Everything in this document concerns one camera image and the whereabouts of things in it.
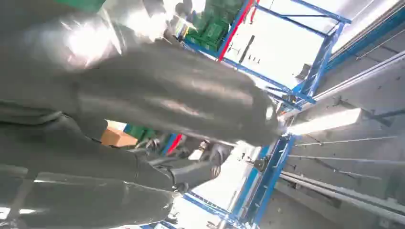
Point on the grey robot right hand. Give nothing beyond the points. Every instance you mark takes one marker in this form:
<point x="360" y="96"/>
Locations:
<point x="158" y="94"/>

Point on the cardboard box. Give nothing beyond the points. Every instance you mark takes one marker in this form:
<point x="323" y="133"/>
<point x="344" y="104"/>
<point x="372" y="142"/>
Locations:
<point x="115" y="137"/>

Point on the green plastic crate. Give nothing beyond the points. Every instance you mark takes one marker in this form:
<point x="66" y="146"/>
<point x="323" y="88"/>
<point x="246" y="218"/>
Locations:
<point x="215" y="31"/>

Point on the blue metal shelf rack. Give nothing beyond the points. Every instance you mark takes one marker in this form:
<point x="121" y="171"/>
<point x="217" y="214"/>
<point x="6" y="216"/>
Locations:
<point x="322" y="57"/>

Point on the white ceiling light tube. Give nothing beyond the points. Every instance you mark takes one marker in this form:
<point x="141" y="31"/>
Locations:
<point x="326" y="121"/>

